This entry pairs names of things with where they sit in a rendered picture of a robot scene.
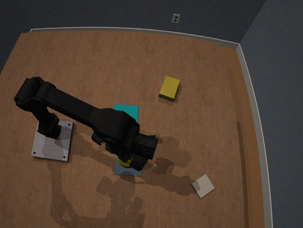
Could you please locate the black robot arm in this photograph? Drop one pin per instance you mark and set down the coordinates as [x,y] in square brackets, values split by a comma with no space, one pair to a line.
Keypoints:
[115,127]

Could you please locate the yellow rectangular block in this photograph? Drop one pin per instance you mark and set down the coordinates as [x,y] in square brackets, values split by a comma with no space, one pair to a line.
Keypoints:
[169,88]

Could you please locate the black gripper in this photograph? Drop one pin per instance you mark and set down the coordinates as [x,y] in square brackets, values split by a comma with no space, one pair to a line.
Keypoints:
[137,162]

